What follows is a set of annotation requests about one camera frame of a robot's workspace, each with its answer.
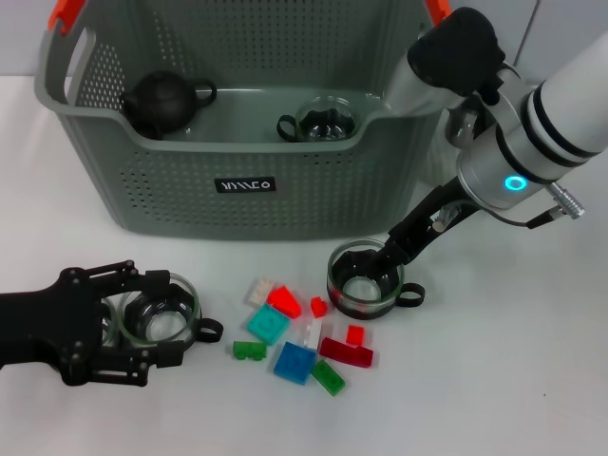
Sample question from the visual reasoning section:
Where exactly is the right gripper cable with connectors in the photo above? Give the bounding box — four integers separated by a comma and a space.
434, 183, 586, 234

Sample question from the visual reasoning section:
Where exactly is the glass jar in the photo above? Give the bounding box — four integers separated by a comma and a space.
326, 238, 426, 322

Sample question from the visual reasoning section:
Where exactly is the dark red long block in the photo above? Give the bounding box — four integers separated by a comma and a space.
317, 336, 375, 368

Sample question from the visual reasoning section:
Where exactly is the grey perforated plastic storage basket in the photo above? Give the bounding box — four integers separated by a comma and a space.
35, 0, 460, 246

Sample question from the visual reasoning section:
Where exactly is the teal square block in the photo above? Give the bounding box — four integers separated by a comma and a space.
245, 303, 291, 346

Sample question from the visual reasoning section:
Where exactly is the white small block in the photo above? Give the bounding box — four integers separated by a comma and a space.
298, 316, 338, 351

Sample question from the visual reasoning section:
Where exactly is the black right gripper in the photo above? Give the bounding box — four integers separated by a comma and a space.
365, 180, 476, 279

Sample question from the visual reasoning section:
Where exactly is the green car shaped block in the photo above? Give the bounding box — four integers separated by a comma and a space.
231, 339, 268, 363

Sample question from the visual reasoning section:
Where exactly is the glass teapot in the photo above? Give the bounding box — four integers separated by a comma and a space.
276, 94, 357, 143
116, 270, 224, 355

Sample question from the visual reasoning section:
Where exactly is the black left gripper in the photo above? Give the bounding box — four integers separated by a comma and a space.
0, 258, 186, 388

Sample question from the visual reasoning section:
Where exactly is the orange red sloped block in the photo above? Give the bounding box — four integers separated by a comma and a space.
264, 284, 303, 319

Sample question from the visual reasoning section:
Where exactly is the translucent white pink block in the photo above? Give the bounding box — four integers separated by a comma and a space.
243, 276, 277, 308

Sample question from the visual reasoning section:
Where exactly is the blue square block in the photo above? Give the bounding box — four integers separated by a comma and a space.
273, 340, 317, 386

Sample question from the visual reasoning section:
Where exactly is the green rectangular block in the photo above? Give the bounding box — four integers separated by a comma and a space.
310, 359, 347, 397

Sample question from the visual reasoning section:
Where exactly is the black ceramic teapot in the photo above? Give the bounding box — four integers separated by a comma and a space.
122, 70, 219, 142

